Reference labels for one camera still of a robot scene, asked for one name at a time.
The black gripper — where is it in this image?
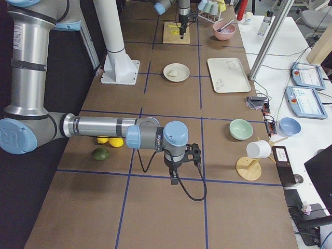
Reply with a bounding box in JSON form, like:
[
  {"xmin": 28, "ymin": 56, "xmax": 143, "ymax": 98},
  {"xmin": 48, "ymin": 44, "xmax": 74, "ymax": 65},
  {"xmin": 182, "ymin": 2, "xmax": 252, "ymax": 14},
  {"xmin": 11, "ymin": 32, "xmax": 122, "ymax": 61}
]
[
  {"xmin": 178, "ymin": 8, "xmax": 189, "ymax": 39},
  {"xmin": 163, "ymin": 149, "xmax": 185, "ymax": 185}
]

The yellow cup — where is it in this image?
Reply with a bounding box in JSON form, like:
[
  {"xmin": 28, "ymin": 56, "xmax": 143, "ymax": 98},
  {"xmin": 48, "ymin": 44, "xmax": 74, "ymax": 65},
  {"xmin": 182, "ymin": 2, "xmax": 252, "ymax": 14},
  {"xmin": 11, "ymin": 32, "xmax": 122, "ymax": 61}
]
[{"xmin": 216, "ymin": 0, "xmax": 226, "ymax": 13}]

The blue bowl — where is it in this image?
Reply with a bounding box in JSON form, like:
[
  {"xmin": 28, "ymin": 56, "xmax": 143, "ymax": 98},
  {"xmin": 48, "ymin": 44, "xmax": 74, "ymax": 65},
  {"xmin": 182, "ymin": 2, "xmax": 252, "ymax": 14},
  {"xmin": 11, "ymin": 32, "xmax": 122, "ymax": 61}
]
[{"xmin": 279, "ymin": 117, "xmax": 301, "ymax": 136}]

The red cylinder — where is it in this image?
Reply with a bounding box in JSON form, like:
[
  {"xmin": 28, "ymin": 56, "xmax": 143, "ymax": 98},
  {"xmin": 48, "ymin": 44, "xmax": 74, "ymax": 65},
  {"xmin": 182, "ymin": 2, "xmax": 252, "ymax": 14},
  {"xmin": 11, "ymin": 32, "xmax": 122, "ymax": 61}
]
[{"xmin": 237, "ymin": 0, "xmax": 248, "ymax": 21}]

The teach pendant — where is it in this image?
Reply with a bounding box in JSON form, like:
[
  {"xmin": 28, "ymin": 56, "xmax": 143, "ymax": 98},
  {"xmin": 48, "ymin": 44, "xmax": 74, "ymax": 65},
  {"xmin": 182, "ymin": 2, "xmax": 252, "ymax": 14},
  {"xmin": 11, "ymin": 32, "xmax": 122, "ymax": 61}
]
[
  {"xmin": 290, "ymin": 62, "xmax": 326, "ymax": 90},
  {"xmin": 285, "ymin": 86, "xmax": 328, "ymax": 119}
]

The green avocado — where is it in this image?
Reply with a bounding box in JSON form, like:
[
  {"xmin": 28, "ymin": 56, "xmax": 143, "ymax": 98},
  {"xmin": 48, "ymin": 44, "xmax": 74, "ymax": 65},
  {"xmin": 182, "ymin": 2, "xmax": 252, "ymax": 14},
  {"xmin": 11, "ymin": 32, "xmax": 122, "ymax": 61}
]
[{"xmin": 92, "ymin": 148, "xmax": 109, "ymax": 161}]

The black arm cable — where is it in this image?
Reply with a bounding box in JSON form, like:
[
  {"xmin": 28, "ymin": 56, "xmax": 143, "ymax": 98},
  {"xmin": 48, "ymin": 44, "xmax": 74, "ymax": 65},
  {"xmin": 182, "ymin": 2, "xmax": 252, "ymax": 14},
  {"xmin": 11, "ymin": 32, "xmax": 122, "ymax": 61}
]
[{"xmin": 136, "ymin": 146, "xmax": 208, "ymax": 201}]

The clear water bottle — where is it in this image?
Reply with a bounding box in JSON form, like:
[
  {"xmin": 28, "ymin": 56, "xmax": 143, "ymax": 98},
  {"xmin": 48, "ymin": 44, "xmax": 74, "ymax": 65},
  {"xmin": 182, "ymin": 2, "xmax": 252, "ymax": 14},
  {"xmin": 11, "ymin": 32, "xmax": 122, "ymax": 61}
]
[{"xmin": 257, "ymin": 9, "xmax": 274, "ymax": 36}]

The aluminium frame post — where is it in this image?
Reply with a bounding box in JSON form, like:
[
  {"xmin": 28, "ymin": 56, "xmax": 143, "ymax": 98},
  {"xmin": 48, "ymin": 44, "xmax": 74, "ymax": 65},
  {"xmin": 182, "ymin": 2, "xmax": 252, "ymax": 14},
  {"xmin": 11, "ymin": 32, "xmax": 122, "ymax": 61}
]
[{"xmin": 248, "ymin": 0, "xmax": 294, "ymax": 81}]

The white cup on stand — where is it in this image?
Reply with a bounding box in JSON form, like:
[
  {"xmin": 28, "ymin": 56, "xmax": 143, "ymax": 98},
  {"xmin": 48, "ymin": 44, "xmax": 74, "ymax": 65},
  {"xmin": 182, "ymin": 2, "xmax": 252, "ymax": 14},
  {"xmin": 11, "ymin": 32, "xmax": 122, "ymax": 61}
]
[{"xmin": 246, "ymin": 140, "xmax": 271, "ymax": 158}]

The black box white label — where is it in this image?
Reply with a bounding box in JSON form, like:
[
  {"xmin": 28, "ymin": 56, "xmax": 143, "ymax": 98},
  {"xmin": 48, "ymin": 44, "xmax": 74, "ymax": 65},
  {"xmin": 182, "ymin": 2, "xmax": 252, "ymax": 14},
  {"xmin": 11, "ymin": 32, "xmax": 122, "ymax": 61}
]
[{"xmin": 272, "ymin": 145, "xmax": 296, "ymax": 187}]

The orange black electronics adapter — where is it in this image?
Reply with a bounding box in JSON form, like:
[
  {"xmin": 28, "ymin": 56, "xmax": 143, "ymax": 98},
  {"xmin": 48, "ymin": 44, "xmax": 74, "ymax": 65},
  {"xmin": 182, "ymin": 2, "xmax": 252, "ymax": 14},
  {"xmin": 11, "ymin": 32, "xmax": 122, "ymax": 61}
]
[{"xmin": 261, "ymin": 102, "xmax": 277, "ymax": 137}]

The round cream plate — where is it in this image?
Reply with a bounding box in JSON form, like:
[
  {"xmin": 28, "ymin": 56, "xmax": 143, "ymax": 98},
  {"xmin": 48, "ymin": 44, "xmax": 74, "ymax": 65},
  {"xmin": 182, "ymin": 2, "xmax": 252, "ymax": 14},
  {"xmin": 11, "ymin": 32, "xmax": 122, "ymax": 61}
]
[{"xmin": 163, "ymin": 63, "xmax": 190, "ymax": 82}]

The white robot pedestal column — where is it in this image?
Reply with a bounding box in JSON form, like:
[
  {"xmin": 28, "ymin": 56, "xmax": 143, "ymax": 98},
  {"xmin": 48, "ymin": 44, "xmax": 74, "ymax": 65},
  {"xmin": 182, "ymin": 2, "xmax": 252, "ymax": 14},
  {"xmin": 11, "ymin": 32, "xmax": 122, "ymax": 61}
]
[{"xmin": 93, "ymin": 0, "xmax": 140, "ymax": 85}]

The black monitor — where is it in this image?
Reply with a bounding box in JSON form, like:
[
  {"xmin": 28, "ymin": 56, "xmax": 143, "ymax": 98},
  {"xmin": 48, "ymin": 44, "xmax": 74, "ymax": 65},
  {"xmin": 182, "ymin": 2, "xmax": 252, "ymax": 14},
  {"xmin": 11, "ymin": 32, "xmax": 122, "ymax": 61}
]
[{"xmin": 304, "ymin": 145, "xmax": 331, "ymax": 211}]

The green bowl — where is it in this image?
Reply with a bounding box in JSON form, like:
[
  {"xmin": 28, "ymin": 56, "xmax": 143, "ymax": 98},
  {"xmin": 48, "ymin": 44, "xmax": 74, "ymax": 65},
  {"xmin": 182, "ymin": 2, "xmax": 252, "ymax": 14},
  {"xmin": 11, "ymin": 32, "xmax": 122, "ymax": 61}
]
[{"xmin": 229, "ymin": 119, "xmax": 253, "ymax": 141}]

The yellow lemon far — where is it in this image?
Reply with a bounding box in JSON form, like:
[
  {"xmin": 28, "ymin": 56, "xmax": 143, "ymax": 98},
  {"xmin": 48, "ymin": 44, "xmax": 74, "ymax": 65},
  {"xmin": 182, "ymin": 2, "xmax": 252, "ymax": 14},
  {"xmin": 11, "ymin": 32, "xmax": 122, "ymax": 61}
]
[{"xmin": 96, "ymin": 136, "xmax": 109, "ymax": 144}]

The grey folded cloth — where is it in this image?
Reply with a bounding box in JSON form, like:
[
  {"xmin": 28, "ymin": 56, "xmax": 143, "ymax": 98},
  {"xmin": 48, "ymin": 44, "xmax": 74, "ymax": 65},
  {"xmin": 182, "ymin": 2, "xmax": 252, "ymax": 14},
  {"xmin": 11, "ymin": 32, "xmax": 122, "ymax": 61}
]
[{"xmin": 245, "ymin": 96, "xmax": 267, "ymax": 110}]

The white steamed bun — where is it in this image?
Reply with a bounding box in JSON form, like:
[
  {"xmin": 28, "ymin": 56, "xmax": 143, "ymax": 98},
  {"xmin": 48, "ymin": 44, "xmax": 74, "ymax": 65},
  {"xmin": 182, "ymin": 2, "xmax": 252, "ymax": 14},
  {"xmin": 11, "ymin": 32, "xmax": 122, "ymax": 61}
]
[{"xmin": 168, "ymin": 70, "xmax": 178, "ymax": 77}]

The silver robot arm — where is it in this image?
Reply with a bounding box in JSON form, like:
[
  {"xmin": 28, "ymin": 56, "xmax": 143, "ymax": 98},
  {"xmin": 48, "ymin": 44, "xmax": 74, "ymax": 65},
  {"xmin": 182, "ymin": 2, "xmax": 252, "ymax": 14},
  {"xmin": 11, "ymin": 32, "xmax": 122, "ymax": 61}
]
[
  {"xmin": 1, "ymin": 1, "xmax": 189, "ymax": 184},
  {"xmin": 154, "ymin": 0, "xmax": 191, "ymax": 39}
]

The wooden cup stand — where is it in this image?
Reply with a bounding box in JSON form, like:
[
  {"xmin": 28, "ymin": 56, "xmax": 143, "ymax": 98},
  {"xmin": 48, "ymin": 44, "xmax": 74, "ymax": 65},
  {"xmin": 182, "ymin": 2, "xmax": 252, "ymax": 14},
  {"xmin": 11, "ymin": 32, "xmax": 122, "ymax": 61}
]
[{"xmin": 236, "ymin": 137, "xmax": 287, "ymax": 181}]

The pink bowl with ice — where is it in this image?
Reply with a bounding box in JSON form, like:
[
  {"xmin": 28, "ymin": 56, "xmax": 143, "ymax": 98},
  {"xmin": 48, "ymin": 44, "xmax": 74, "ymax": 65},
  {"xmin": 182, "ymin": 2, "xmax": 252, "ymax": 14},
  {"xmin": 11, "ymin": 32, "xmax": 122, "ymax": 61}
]
[{"xmin": 213, "ymin": 21, "xmax": 237, "ymax": 41}]

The grey blue cup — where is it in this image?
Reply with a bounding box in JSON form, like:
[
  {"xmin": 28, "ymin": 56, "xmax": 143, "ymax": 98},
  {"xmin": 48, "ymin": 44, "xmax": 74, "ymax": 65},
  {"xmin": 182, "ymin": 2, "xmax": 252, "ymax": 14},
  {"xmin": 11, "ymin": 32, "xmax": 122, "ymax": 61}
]
[{"xmin": 209, "ymin": 2, "xmax": 219, "ymax": 16}]

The white paper cup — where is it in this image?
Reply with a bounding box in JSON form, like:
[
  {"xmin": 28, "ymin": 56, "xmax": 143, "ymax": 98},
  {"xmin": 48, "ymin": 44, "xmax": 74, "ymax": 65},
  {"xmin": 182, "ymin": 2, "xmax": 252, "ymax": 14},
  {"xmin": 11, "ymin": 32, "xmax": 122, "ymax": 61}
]
[{"xmin": 244, "ymin": 11, "xmax": 253, "ymax": 24}]

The metal brush black tip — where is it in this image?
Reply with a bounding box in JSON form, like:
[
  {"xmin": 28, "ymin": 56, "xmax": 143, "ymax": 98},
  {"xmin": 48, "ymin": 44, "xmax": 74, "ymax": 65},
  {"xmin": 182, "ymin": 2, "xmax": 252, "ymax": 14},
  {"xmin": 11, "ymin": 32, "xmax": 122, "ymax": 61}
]
[{"xmin": 217, "ymin": 18, "xmax": 234, "ymax": 32}]

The teach pendant near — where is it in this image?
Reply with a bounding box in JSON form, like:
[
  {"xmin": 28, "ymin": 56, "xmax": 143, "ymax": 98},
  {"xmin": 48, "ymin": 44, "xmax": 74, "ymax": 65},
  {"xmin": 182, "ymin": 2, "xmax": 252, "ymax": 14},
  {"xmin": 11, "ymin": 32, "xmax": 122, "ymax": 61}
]
[{"xmin": 285, "ymin": 86, "xmax": 328, "ymax": 119}]

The clear acrylic cup rack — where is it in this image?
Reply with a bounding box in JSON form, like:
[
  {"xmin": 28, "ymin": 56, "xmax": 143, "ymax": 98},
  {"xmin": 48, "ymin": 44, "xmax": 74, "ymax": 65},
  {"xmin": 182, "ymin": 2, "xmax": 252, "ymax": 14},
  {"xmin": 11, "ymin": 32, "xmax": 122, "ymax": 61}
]
[{"xmin": 198, "ymin": 11, "xmax": 223, "ymax": 23}]

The teach pendant far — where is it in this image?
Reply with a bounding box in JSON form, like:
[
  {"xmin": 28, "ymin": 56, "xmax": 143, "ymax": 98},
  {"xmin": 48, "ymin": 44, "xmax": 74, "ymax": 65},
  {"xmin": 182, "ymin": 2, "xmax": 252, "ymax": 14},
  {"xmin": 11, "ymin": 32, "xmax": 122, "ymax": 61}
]
[{"xmin": 290, "ymin": 62, "xmax": 326, "ymax": 90}]

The green cup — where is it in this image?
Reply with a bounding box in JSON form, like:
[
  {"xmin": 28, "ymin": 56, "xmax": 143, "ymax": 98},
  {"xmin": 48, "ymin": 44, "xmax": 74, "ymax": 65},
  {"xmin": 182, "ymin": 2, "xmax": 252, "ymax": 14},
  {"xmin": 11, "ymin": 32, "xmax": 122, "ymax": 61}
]
[{"xmin": 203, "ymin": 1, "xmax": 213, "ymax": 13}]

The wooden cutting board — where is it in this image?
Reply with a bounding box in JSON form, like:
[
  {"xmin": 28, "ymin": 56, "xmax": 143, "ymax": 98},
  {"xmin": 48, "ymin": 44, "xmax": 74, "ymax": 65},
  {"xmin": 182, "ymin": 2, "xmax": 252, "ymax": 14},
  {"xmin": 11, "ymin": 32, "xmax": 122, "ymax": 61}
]
[{"xmin": 163, "ymin": 22, "xmax": 190, "ymax": 44}]

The cream rectangular bear tray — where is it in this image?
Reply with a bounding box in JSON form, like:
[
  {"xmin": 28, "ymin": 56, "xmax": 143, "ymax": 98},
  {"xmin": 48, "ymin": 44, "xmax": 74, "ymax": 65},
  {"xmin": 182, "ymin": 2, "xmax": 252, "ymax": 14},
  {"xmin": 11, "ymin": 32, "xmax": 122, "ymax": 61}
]
[{"xmin": 207, "ymin": 58, "xmax": 251, "ymax": 93}]

